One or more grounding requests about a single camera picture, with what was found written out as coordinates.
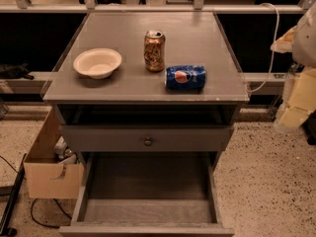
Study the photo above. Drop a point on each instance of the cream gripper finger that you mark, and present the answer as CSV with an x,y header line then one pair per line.
x,y
298,101
284,43

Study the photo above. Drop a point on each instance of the black object on rail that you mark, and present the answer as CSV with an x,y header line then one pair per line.
x,y
15,71

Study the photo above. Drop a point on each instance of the closed grey drawer with knob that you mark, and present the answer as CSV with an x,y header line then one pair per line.
x,y
109,138

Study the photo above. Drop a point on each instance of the black bar on floor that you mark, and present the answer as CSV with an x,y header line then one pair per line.
x,y
11,192

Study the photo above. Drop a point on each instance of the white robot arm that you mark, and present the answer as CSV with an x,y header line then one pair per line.
x,y
304,41

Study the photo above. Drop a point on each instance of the blue pepsi can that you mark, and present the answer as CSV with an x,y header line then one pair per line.
x,y
185,77

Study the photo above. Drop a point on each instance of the open grey lower drawer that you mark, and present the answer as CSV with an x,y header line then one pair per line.
x,y
147,195

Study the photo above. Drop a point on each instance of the white items in box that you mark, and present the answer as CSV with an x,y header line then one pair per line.
x,y
63,153

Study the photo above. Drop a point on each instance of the gold soda can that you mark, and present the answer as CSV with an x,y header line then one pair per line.
x,y
154,50

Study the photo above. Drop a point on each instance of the grey drawer cabinet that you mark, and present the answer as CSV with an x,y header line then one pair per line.
x,y
134,96

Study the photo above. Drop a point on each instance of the white paper bowl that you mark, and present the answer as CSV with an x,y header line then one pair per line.
x,y
97,63

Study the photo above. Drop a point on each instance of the metal clamp bracket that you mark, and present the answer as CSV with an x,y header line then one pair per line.
x,y
293,68

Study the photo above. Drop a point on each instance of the cardboard box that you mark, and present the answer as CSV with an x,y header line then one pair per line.
x,y
46,176

